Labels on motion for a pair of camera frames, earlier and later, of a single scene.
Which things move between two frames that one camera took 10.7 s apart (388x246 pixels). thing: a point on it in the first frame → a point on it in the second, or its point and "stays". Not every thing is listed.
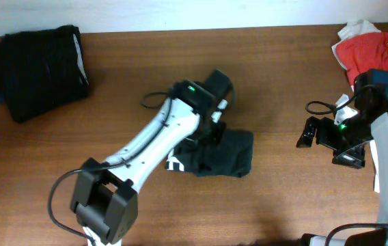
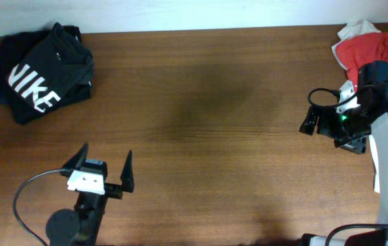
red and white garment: x=361 y=46 stays
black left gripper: x=212 y=129 → x=111 y=188
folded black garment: x=33 y=71 stays
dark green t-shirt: x=231 y=156 → x=59 y=66
